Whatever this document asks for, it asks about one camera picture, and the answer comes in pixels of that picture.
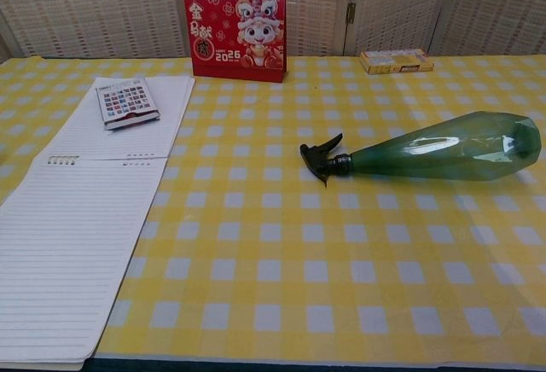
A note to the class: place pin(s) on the green plastic spray bottle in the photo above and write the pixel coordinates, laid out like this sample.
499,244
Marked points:
426,154

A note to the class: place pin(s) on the yellow white checkered tablecloth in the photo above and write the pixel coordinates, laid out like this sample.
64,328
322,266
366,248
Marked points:
273,240

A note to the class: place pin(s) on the red 2026 desk calendar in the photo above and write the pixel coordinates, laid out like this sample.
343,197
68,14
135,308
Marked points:
222,35

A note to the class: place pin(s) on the flat yellow cardboard box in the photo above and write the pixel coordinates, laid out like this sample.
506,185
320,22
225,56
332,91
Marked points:
394,62

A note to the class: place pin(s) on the small card booklet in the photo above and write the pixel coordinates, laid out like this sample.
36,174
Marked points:
126,101

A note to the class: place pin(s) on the brass screen hinge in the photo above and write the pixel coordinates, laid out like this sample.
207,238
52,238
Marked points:
351,12

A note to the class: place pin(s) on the white lined spiral notebook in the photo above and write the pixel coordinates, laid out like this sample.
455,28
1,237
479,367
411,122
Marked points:
64,227

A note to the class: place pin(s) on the beige woven folding screen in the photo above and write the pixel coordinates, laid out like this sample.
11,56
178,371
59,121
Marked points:
85,9

